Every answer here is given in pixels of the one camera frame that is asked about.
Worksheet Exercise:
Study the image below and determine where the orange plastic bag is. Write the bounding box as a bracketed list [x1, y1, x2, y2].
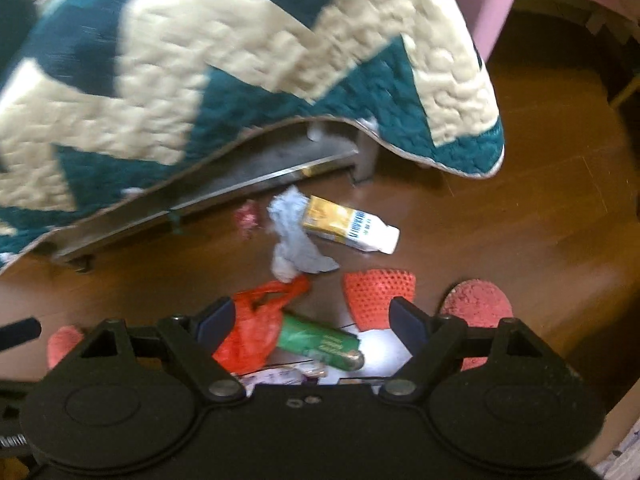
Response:
[212, 275, 312, 375]

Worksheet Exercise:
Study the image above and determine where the pink furniture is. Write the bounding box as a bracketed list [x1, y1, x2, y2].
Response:
[470, 0, 531, 64]

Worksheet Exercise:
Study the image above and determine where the yellow and white yogurt bottle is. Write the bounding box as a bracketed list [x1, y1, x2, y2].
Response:
[301, 195, 401, 254]

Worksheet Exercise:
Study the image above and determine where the teal and cream quilt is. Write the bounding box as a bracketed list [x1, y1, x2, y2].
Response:
[0, 0, 505, 273]

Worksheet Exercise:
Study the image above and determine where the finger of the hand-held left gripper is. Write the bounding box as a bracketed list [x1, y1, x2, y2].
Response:
[0, 317, 42, 353]

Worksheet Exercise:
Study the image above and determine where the white paper sheet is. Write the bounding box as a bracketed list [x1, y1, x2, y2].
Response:
[320, 329, 416, 386]

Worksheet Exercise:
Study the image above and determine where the pink fuzzy slipper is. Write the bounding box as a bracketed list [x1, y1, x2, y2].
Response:
[46, 325, 87, 369]
[439, 280, 515, 372]

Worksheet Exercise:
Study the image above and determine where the small red wrapper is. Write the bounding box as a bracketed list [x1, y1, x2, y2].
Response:
[235, 200, 261, 231]

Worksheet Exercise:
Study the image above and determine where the metal bed frame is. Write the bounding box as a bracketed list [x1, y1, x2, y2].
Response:
[50, 115, 381, 274]

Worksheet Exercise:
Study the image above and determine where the green can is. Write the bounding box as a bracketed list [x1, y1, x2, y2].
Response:
[272, 313, 365, 372]

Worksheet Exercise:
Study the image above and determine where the orange foam fruit net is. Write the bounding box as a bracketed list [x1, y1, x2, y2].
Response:
[342, 268, 417, 332]

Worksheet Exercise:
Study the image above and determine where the crumpled grey tissue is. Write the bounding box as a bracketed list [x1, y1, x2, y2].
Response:
[267, 186, 341, 282]

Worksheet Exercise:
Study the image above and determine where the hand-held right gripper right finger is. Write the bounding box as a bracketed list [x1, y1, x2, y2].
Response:
[377, 296, 547, 404]

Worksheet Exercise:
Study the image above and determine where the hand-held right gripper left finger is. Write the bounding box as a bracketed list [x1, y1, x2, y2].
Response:
[75, 296, 247, 403]

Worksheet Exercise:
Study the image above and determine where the small snack wrapper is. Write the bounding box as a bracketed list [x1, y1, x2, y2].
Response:
[240, 365, 329, 389]

